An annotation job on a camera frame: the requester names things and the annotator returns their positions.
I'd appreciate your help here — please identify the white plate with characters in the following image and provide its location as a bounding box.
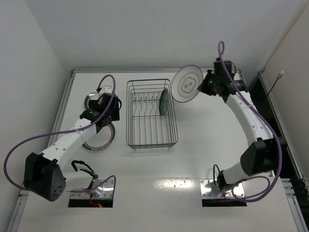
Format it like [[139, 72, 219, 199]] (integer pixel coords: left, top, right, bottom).
[[171, 65, 203, 103]]

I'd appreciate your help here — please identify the blue patterned green plate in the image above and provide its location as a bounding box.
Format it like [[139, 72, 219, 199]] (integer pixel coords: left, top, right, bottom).
[[159, 88, 169, 116]]

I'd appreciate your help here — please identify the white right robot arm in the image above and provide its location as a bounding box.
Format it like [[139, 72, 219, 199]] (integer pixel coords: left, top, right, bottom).
[[198, 70, 287, 190]]

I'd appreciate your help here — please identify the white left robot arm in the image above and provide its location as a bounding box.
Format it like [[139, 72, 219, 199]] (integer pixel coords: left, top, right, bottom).
[[24, 87, 122, 202]]

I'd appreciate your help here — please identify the far green red rimmed plate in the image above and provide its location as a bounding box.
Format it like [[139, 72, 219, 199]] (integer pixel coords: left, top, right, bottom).
[[84, 95, 91, 109]]

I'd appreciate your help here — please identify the green red rimmed plate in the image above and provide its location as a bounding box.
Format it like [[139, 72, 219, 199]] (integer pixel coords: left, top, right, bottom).
[[82, 123, 115, 152], [84, 95, 91, 109]]

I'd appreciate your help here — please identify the near green red rimmed plate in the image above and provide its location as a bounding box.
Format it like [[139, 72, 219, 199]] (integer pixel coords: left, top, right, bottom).
[[82, 123, 115, 152]]

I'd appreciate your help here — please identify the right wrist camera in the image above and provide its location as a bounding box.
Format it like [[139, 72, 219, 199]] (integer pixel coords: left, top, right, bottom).
[[214, 58, 237, 80]]

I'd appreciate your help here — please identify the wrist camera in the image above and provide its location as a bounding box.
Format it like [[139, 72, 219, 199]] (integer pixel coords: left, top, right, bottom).
[[88, 86, 112, 99], [214, 58, 237, 80]]

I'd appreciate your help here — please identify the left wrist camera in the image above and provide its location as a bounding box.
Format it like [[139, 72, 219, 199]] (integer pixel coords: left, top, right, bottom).
[[88, 86, 112, 99]]

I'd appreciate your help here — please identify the grey wire dish rack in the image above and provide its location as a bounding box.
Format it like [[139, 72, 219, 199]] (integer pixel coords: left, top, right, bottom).
[[126, 78, 178, 150]]

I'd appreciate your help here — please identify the black wall cable with plug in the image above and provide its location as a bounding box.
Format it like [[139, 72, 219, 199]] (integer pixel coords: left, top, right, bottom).
[[267, 71, 285, 97]]

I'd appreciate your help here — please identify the black cable bundle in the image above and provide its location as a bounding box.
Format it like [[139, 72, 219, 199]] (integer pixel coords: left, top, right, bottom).
[[70, 159, 99, 189]]

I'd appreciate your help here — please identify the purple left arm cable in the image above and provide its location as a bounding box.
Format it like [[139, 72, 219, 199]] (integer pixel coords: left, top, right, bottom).
[[3, 74, 116, 194]]

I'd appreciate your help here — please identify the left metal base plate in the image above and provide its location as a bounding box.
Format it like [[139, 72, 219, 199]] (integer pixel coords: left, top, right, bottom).
[[70, 177, 114, 200]]

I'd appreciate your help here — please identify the metal base plate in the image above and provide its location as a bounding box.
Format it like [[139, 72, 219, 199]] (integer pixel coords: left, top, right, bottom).
[[199, 179, 245, 200], [70, 177, 114, 200]]

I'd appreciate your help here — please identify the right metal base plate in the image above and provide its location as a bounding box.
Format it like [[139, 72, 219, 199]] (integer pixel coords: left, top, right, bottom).
[[199, 179, 245, 200]]

